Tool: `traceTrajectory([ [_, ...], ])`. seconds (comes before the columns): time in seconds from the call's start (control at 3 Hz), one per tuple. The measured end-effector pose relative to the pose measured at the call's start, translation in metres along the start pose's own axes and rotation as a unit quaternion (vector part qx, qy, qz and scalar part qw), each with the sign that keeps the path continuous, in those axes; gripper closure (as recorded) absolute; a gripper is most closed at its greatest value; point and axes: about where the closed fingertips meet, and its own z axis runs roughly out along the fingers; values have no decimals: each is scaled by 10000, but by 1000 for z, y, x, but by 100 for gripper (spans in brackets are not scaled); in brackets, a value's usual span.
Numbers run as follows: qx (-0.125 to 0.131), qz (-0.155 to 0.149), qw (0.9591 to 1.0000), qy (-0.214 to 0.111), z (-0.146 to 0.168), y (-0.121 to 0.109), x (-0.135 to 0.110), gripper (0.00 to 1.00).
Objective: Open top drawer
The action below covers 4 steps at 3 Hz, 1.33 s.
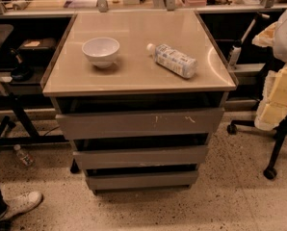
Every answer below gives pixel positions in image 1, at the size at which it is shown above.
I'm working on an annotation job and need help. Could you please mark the black office chair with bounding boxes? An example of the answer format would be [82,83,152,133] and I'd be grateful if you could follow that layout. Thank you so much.
[226,103,287,181]

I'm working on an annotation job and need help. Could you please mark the grey drawer cabinet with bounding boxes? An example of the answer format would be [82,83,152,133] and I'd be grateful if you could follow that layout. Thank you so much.
[40,10,239,195]

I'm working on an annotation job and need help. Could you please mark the white handled tool under bench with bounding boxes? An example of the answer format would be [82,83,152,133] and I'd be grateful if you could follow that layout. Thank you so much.
[227,13,270,67]

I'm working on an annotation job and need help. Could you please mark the white sneaker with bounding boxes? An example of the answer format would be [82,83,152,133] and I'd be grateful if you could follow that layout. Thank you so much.
[0,191,43,221]

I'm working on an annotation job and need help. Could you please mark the grey top drawer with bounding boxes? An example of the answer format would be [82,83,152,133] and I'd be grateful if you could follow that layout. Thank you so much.
[56,108,224,140]

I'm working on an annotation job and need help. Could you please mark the plastic bottle on floor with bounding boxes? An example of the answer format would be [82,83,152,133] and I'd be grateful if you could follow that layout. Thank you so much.
[13,144,35,167]

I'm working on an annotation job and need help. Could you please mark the black box under bench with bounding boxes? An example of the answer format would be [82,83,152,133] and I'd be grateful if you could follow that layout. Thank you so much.
[17,38,57,65]

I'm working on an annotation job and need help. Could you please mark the grey bottom drawer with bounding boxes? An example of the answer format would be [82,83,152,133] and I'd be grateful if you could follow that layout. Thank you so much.
[86,171,198,191]

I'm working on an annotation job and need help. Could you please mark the black desk frame left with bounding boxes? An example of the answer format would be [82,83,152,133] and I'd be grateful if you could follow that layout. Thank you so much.
[0,23,67,156]

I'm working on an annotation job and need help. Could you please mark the white plastic bottle on cabinet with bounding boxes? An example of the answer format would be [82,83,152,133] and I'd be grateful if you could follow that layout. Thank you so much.
[146,43,196,79]

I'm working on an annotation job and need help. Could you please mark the grey middle drawer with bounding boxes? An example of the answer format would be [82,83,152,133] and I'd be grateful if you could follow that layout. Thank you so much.
[73,145,208,169]

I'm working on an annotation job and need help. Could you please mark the grey drawer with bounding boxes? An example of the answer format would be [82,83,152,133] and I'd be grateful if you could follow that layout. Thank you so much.
[73,145,208,169]
[56,108,224,140]
[86,171,198,191]

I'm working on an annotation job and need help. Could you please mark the yellow foam-covered gripper finger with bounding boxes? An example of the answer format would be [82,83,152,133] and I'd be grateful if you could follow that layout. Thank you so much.
[254,64,287,131]

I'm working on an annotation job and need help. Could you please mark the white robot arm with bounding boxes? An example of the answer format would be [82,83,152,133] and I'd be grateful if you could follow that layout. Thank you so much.
[252,10,287,131]

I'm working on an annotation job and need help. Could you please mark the white ceramic bowl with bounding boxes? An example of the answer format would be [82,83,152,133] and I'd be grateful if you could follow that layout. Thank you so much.
[82,38,120,68]

